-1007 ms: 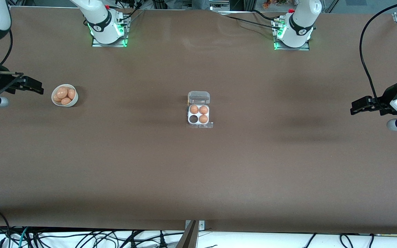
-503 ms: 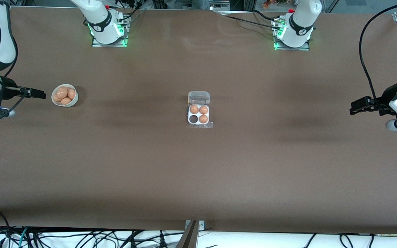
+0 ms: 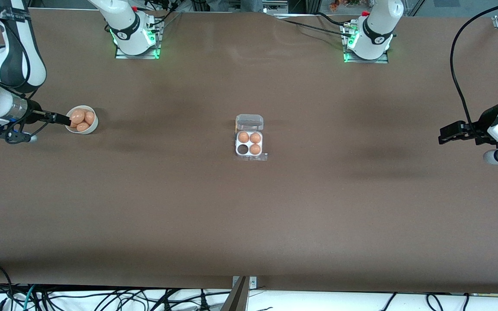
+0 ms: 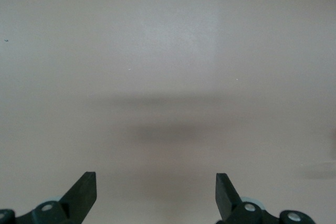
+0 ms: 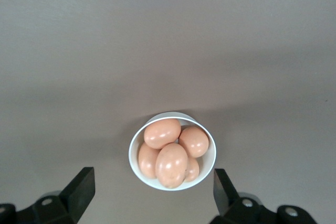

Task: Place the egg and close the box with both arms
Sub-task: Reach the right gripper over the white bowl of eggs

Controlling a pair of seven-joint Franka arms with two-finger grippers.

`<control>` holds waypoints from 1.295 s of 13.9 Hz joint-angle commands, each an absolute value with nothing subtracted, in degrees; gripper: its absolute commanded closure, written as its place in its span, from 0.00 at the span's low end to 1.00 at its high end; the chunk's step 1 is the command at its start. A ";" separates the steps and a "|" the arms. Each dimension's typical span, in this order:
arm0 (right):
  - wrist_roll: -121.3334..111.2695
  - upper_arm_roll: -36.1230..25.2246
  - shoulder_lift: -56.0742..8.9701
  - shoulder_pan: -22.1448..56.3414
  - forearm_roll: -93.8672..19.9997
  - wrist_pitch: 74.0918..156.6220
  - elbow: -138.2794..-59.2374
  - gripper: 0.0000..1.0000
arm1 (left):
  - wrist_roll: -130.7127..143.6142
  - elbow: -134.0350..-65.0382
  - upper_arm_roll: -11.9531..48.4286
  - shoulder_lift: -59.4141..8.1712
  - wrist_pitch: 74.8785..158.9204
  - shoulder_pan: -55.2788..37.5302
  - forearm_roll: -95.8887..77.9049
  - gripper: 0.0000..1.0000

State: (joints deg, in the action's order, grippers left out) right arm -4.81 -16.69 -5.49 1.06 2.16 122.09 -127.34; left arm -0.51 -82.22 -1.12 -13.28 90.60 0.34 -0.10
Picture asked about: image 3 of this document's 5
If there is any metal table edge bracket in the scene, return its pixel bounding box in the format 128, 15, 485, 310
232, 276, 257, 289

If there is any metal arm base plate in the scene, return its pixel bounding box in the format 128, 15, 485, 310
343, 22, 389, 64
115, 19, 162, 60

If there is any clear plastic egg box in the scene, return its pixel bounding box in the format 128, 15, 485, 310
234, 114, 268, 162

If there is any teal floor cable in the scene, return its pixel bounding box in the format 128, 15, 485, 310
22, 285, 38, 311

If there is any black base power cable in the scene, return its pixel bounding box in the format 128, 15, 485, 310
280, 19, 350, 37
315, 12, 354, 27

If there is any white ceramic bowl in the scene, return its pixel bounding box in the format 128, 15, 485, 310
65, 105, 99, 135

